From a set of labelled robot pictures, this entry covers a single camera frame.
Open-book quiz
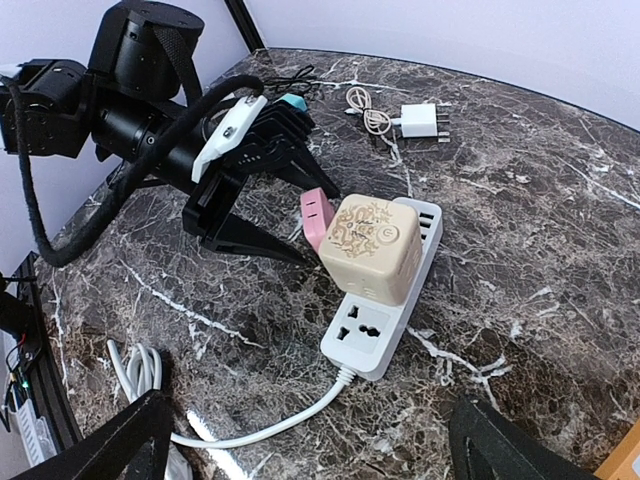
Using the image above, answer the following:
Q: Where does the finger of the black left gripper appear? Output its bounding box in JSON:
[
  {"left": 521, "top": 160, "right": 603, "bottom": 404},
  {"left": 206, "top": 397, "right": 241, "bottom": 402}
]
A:
[
  {"left": 200, "top": 214, "right": 307, "bottom": 265},
  {"left": 279, "top": 147, "right": 341, "bottom": 199}
]

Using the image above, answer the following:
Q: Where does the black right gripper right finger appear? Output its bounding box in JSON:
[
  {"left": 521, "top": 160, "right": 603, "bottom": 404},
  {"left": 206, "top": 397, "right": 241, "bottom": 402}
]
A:
[{"left": 449, "top": 395, "right": 594, "bottom": 480}]

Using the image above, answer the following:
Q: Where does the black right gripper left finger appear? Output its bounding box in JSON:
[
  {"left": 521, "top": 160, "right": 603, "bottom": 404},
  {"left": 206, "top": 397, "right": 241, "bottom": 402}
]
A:
[{"left": 14, "top": 389, "right": 174, "bottom": 479}]

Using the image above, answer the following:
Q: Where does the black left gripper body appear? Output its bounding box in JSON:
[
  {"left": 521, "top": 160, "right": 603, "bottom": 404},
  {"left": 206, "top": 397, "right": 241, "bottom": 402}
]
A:
[{"left": 182, "top": 100, "right": 314, "bottom": 240}]

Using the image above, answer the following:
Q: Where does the teal usb charger plug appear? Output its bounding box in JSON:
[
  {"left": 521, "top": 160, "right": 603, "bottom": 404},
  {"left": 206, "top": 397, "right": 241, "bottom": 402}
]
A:
[{"left": 279, "top": 93, "right": 308, "bottom": 113}]

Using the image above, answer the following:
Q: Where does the pink plug adapter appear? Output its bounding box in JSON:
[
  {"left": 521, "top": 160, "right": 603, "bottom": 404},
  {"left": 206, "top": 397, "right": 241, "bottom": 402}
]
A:
[{"left": 300, "top": 188, "right": 335, "bottom": 252}]

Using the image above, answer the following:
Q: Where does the black charger cable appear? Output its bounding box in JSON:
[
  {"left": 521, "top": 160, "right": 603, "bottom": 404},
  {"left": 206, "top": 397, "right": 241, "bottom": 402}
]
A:
[{"left": 261, "top": 63, "right": 321, "bottom": 96}]

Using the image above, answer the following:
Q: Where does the white cable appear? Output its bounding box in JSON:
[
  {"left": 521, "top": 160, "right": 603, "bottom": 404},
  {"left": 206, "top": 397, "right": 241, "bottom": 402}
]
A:
[{"left": 106, "top": 339, "right": 359, "bottom": 480}]

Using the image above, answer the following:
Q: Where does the beige cube socket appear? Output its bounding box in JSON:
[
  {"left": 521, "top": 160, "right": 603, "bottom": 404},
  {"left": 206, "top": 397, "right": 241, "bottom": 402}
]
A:
[{"left": 318, "top": 194, "right": 422, "bottom": 306}]

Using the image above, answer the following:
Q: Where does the white usb charger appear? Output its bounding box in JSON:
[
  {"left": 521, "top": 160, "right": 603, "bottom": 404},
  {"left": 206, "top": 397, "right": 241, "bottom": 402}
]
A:
[{"left": 391, "top": 103, "right": 451, "bottom": 143}]

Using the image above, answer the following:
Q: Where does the white power strip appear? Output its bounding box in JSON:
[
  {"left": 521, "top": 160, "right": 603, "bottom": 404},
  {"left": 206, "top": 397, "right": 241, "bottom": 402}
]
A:
[{"left": 320, "top": 197, "right": 443, "bottom": 387}]

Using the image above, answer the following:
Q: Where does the orange power strip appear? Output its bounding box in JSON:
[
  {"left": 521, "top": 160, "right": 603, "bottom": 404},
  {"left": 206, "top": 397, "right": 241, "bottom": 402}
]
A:
[{"left": 594, "top": 422, "right": 640, "bottom": 480}]

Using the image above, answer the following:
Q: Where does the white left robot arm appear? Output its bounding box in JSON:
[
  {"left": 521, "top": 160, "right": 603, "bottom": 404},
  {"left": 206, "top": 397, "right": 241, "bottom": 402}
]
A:
[{"left": 1, "top": 1, "right": 340, "bottom": 267}]

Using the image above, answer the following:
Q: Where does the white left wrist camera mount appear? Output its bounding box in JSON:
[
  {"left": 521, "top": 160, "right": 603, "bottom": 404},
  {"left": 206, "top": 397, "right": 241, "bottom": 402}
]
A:
[{"left": 191, "top": 95, "right": 268, "bottom": 183}]

